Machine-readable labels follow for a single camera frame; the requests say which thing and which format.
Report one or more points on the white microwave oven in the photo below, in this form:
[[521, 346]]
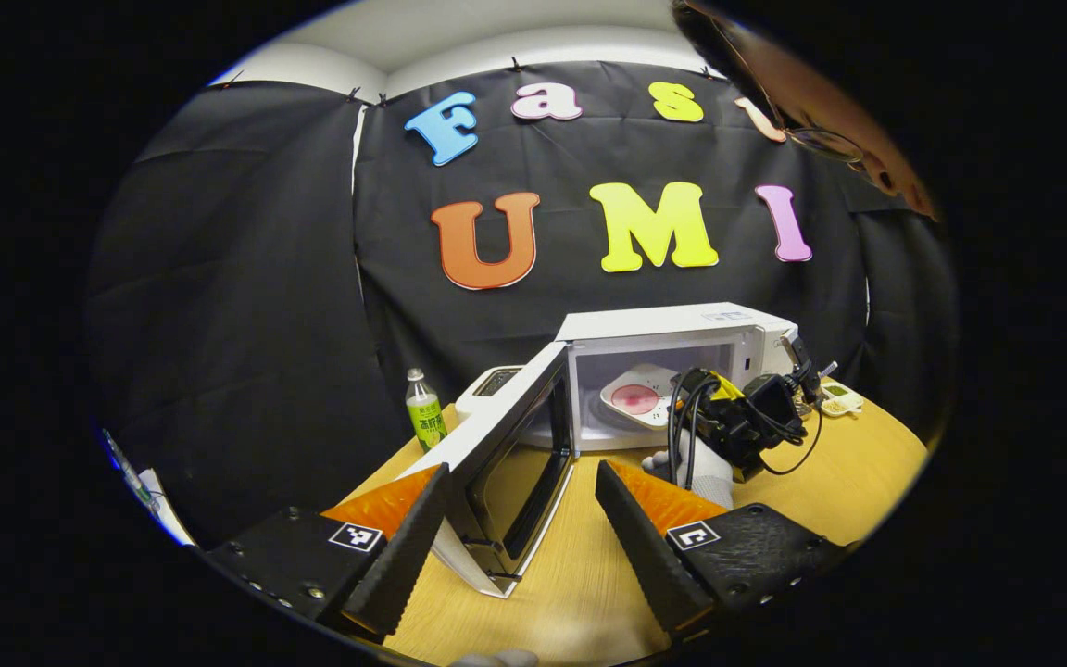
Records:
[[663, 324]]

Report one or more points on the eyeglasses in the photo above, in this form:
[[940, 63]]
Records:
[[821, 132]]

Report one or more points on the pink meat slice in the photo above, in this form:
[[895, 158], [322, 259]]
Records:
[[633, 399]]

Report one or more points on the green label drink bottle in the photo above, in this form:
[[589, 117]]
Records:
[[425, 417]]

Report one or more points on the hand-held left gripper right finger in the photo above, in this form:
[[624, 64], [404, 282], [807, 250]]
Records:
[[645, 556]]

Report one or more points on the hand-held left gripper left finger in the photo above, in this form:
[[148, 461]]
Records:
[[408, 547]]

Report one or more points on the white food tray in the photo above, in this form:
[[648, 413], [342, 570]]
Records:
[[645, 375]]

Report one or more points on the divided white seed dish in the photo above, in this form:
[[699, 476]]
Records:
[[841, 400]]

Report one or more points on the person's head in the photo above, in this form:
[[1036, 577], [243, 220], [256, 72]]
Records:
[[802, 93]]

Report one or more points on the black backdrop cloth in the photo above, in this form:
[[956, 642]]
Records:
[[265, 278]]

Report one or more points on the white toaster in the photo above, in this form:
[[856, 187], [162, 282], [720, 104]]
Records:
[[483, 389]]

